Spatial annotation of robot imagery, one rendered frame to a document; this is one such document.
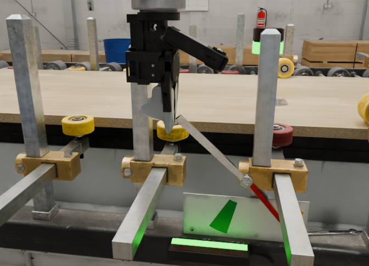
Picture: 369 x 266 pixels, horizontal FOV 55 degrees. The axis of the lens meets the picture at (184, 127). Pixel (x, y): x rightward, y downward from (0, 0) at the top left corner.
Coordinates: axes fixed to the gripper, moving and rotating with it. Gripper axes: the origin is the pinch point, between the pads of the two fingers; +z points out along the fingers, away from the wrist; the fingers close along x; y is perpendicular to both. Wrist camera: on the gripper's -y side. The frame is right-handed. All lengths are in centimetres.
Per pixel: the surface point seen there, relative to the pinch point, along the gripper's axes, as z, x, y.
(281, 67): 2, -93, -30
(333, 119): 6.7, -32.5, -37.0
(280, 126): 6.3, -23.0, -22.5
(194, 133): 1.3, -0.2, -4.2
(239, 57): 1, -115, -12
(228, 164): 8.1, -2.7, -10.5
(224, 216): 21.6, -5.6, -10.1
